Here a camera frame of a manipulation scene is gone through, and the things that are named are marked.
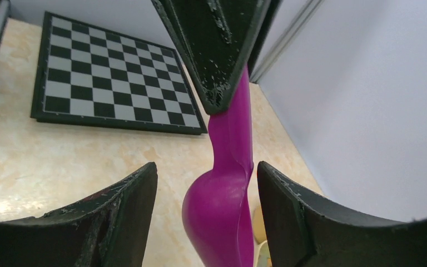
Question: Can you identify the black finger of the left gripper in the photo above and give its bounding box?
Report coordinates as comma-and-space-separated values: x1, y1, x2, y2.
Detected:
152, 0, 282, 115

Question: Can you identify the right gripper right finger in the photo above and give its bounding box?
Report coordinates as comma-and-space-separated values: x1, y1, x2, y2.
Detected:
257, 161, 427, 266

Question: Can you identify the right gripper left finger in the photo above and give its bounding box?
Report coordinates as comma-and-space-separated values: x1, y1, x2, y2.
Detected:
0, 162, 158, 267

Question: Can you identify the purple plastic scoop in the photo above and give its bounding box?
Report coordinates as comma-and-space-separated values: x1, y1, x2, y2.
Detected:
182, 68, 254, 266

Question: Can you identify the tray of yellow purple candies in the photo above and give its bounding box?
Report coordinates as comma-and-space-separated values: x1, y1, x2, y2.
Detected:
252, 205, 272, 267

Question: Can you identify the black white checkerboard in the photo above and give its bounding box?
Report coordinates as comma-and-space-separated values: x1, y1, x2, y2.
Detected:
31, 12, 207, 135

